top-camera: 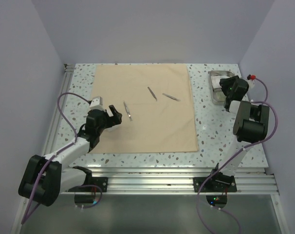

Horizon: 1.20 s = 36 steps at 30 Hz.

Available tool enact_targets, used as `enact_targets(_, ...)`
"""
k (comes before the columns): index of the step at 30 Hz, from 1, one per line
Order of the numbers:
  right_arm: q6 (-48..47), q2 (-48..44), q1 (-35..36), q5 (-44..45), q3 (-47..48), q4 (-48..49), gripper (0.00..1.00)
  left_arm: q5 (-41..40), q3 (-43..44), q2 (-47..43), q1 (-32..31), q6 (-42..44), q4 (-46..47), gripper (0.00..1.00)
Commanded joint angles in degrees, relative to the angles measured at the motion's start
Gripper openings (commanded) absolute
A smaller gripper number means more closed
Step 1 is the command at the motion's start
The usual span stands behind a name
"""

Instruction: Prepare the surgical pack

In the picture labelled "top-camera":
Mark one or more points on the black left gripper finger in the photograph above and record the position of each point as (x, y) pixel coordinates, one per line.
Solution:
(116, 113)
(108, 115)

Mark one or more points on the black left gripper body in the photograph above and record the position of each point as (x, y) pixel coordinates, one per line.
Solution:
(105, 124)

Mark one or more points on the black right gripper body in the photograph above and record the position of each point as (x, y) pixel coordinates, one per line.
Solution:
(228, 89)

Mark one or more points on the straight steel tweezers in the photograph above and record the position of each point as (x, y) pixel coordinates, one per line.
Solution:
(127, 111)

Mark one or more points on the stainless steel tray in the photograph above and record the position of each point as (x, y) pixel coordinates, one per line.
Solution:
(218, 97)

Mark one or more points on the beige cloth mat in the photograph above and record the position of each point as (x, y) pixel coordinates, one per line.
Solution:
(162, 126)

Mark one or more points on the curved steel tweezers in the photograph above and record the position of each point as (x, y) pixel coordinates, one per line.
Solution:
(171, 97)
(152, 93)

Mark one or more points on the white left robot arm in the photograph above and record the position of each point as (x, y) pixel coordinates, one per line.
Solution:
(45, 177)

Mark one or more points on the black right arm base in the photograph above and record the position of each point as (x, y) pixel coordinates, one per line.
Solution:
(219, 183)

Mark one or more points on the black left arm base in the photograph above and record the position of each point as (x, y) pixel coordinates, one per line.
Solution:
(95, 186)

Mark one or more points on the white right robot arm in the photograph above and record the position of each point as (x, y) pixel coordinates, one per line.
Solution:
(250, 126)

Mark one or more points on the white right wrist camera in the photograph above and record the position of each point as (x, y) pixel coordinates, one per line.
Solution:
(251, 81)

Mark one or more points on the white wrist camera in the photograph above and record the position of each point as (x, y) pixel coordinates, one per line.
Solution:
(96, 103)
(251, 81)

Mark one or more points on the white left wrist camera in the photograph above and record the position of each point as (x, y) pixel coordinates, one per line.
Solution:
(96, 103)

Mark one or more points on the aluminium extrusion frame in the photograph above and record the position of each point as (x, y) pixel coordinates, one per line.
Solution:
(164, 173)

